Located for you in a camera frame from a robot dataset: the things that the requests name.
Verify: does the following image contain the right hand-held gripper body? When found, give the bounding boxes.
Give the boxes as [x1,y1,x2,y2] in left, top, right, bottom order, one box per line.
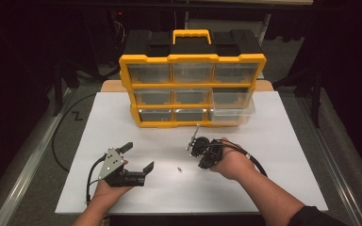
[187,123,224,169]

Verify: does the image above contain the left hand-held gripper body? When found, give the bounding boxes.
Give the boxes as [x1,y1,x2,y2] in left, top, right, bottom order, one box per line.
[98,147,147,188]

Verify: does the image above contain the clear plastic drawer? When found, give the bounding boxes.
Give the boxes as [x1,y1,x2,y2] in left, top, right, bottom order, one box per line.
[207,87,256,125]

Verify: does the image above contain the yellow black organizer cabinet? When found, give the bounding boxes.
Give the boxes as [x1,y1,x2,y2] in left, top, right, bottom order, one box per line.
[118,28,268,129]

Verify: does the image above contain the person's right hand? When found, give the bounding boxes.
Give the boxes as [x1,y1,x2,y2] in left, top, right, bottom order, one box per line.
[211,139,259,182]

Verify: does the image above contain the person's left hand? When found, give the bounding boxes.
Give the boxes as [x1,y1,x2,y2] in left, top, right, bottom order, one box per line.
[91,180,135,205]

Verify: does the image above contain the group of clear drawers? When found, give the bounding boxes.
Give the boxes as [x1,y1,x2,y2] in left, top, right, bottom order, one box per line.
[127,62,260,122]

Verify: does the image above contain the black sleeve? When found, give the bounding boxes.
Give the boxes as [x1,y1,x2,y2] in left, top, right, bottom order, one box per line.
[287,205,348,226]

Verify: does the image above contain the pale grey box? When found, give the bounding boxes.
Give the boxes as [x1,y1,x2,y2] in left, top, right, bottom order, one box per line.
[185,18,268,32]

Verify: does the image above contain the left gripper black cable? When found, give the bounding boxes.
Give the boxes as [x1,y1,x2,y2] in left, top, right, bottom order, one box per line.
[85,153,107,205]

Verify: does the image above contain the black floor cable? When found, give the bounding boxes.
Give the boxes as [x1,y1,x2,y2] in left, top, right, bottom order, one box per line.
[51,92,98,173]

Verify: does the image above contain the aluminium floor rail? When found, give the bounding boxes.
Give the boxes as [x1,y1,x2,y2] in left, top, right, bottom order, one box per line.
[0,88,76,226]
[295,93,362,226]

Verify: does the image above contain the thin white wires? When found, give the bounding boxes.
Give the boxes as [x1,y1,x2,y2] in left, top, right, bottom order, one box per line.
[112,20,127,50]

